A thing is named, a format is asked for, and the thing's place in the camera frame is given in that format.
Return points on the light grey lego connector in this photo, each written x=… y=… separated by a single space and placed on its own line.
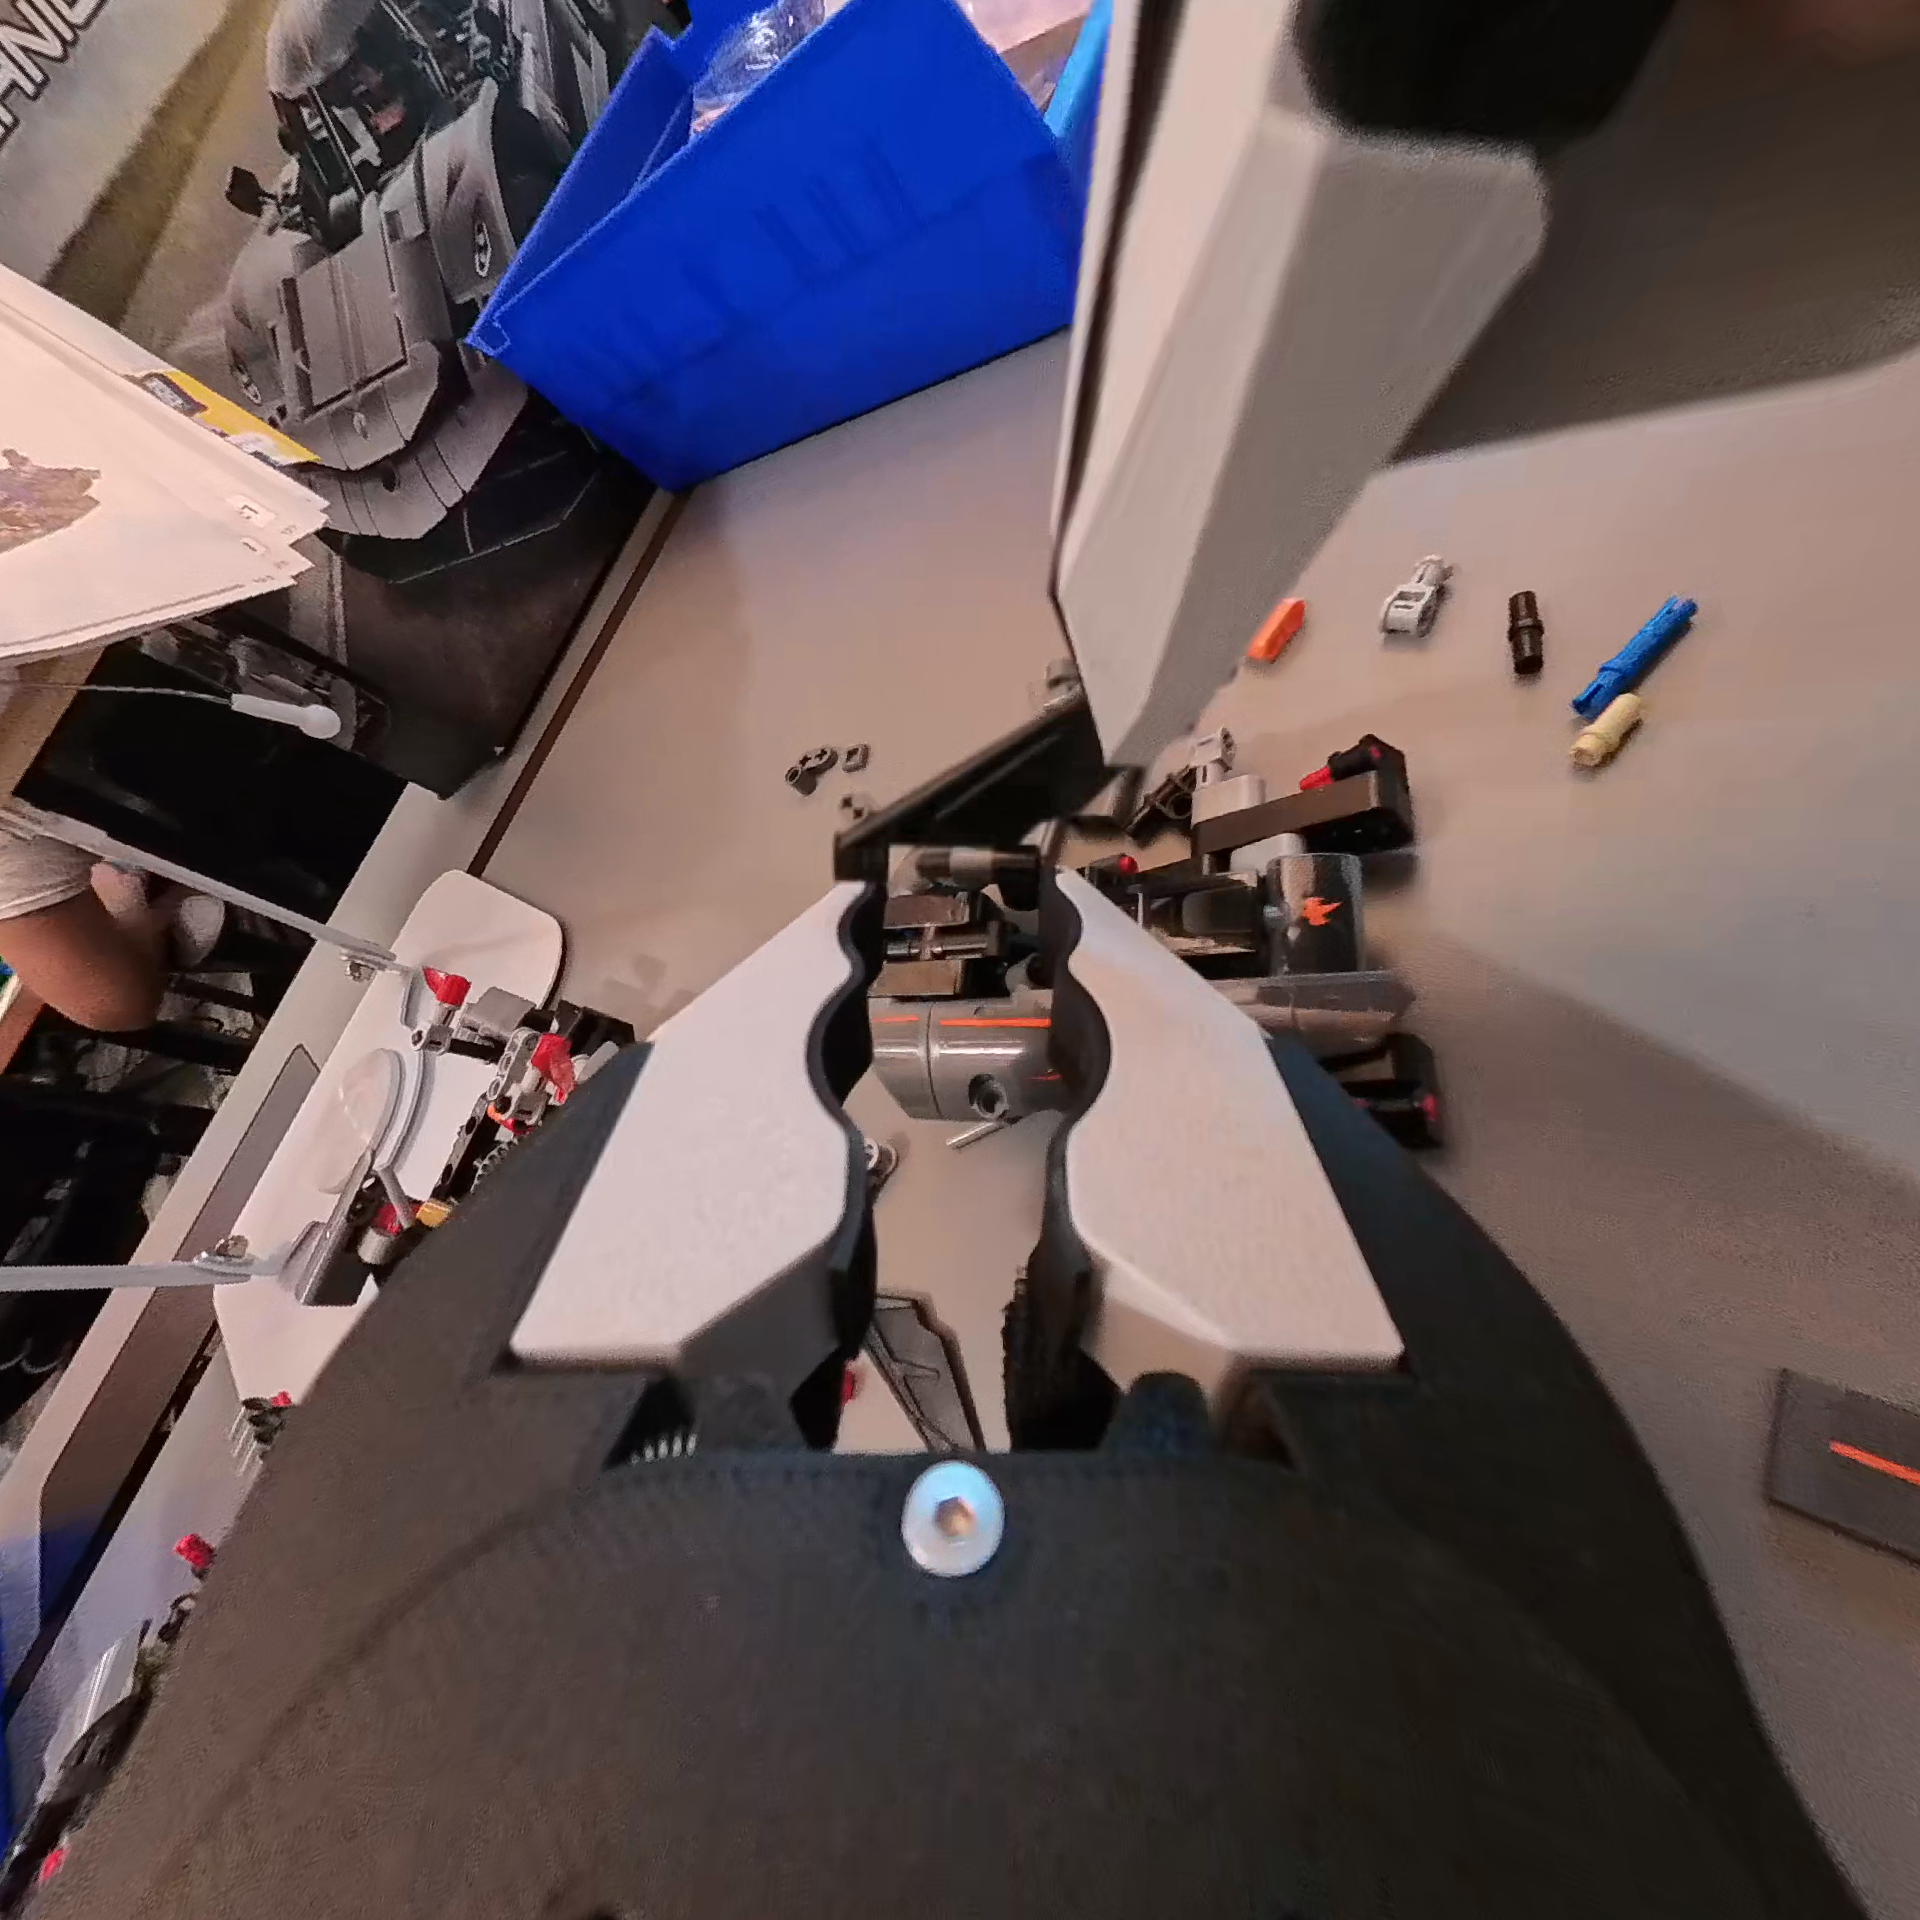
x=1223 y=782

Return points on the scattered small lego pieces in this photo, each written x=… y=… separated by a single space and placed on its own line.
x=1276 y=631

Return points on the thin white stand rod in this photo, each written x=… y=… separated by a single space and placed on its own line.
x=226 y=901
x=121 y=1279

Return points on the instruction booklet stack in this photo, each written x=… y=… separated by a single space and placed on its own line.
x=121 y=495

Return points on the small black lego panel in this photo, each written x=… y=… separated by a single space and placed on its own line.
x=975 y=796
x=916 y=1366

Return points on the clear plastic bags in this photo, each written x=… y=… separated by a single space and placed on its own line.
x=750 y=61

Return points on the white stand base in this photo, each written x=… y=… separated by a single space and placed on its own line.
x=481 y=931

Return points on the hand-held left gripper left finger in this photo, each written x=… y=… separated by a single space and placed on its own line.
x=706 y=1200

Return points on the lego car chassis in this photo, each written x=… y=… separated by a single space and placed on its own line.
x=525 y=1051

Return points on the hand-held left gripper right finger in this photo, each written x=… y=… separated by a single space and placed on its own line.
x=1216 y=1200

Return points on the grey lego assembly orange stripe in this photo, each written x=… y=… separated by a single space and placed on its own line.
x=961 y=1051

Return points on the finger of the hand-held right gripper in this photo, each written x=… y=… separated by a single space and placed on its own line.
x=1276 y=332
x=1093 y=226

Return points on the dark lego box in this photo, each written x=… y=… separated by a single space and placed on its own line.
x=376 y=226

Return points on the black lego tile red stripe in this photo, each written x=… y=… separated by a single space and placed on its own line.
x=1825 y=1441

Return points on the blue plastic bin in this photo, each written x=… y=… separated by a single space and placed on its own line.
x=782 y=270

